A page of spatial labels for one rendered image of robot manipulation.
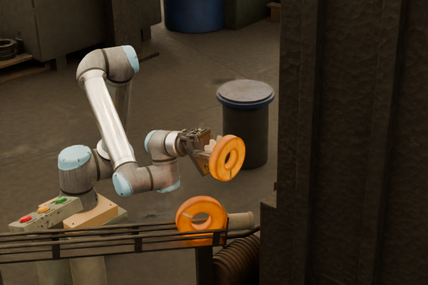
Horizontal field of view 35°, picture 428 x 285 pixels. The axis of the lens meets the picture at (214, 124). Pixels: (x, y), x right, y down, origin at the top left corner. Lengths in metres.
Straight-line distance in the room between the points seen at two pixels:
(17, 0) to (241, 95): 2.16
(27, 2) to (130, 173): 2.85
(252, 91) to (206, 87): 1.17
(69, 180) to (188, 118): 1.43
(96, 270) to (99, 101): 0.63
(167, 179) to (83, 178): 0.77
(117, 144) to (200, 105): 2.10
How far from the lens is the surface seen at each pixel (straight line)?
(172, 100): 4.63
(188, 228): 2.15
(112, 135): 2.50
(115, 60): 2.73
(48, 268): 2.56
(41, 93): 4.93
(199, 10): 5.81
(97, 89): 2.63
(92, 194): 3.21
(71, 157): 3.10
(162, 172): 2.43
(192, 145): 2.29
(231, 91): 3.68
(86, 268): 2.42
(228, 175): 2.25
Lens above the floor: 1.94
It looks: 27 degrees down
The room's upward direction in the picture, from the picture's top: 1 degrees counter-clockwise
